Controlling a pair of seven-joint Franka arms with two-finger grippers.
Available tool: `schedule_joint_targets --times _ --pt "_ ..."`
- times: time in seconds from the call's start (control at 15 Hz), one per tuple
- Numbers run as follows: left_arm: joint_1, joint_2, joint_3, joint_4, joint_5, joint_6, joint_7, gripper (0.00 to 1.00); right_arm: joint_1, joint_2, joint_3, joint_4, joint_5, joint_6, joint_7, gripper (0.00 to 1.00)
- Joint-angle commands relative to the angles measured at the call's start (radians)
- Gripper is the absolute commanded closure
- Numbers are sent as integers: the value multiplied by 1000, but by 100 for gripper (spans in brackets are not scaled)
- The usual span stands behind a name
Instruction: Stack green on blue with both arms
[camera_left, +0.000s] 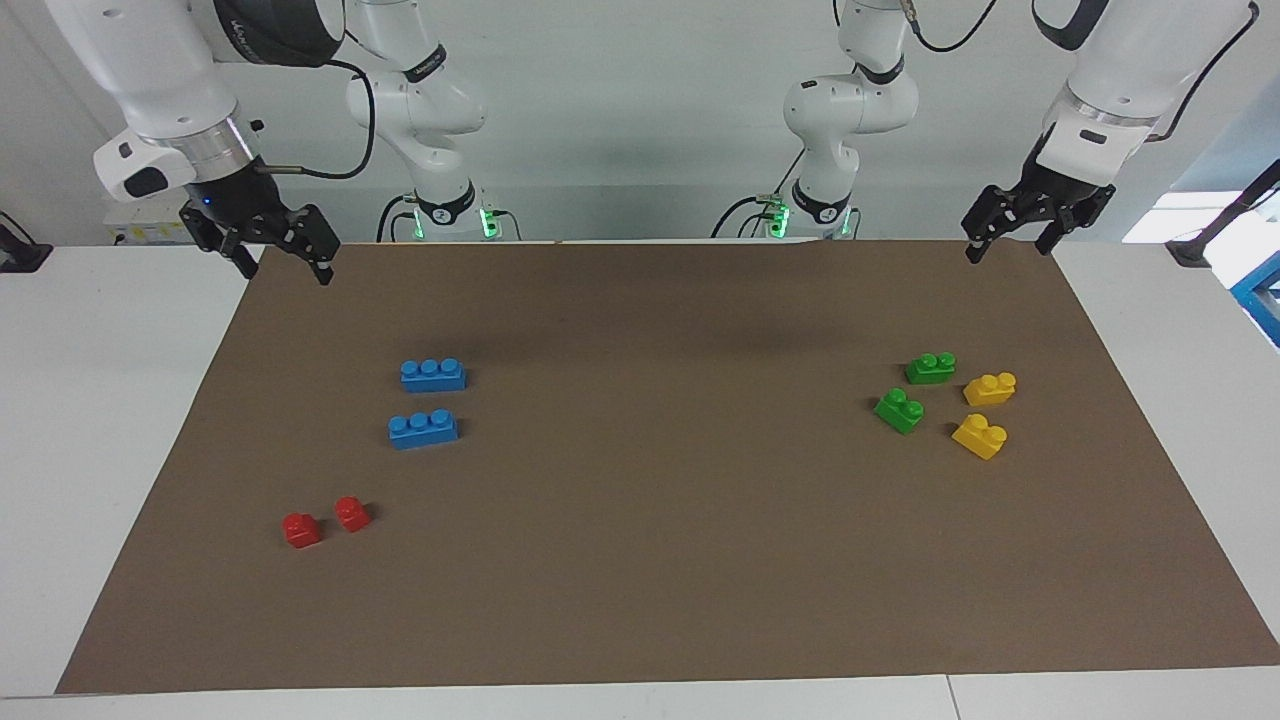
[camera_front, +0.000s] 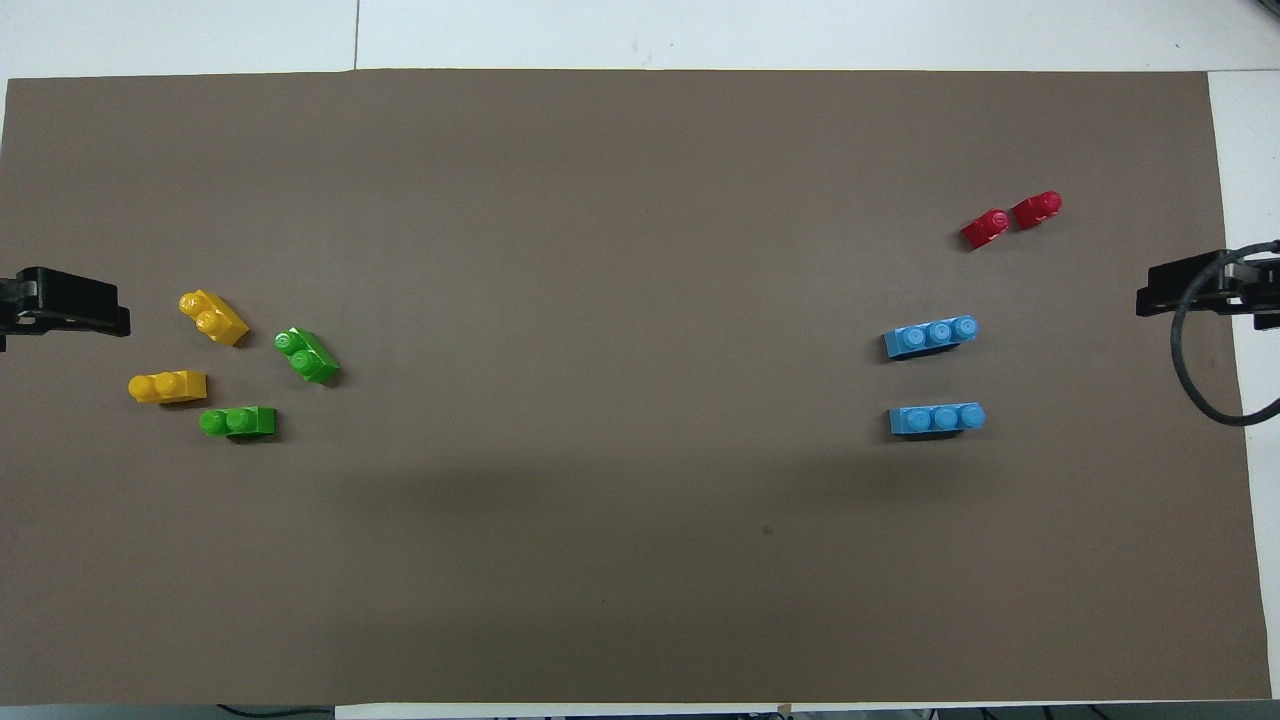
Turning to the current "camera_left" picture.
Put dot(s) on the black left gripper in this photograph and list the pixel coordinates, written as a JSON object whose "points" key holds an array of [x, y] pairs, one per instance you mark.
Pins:
{"points": [[1055, 195]]}

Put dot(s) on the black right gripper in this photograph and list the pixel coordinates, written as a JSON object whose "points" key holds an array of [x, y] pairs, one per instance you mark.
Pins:
{"points": [[235, 200]]}

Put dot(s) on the green two-stud brick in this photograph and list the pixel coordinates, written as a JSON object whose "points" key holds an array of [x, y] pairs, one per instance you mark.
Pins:
{"points": [[900, 412], [930, 371]]}

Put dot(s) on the blue three-stud brick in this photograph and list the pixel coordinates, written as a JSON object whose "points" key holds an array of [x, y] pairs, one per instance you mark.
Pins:
{"points": [[432, 378], [424, 432]]}

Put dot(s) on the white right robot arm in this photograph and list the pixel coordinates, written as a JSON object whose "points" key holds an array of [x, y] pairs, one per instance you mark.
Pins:
{"points": [[420, 100]]}

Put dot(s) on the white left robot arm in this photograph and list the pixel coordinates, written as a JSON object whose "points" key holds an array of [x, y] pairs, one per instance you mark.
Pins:
{"points": [[850, 110]]}

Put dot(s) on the yellow two-stud brick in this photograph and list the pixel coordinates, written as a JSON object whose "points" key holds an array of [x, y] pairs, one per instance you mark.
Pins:
{"points": [[990, 390], [980, 438]]}

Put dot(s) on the black table clamp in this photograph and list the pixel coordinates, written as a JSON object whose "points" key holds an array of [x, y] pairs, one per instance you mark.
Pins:
{"points": [[20, 258]]}

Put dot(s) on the red one-stud brick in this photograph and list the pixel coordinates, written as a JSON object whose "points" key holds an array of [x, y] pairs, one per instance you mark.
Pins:
{"points": [[352, 516], [301, 532]]}

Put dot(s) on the brown table mat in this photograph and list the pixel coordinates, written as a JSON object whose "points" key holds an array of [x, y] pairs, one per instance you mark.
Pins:
{"points": [[640, 550]]}

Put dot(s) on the white wall socket box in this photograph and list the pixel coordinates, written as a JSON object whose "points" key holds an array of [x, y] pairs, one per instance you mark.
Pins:
{"points": [[140, 225]]}

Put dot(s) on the blue frame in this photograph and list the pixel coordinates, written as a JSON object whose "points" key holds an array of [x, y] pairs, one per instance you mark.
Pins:
{"points": [[1262, 295]]}

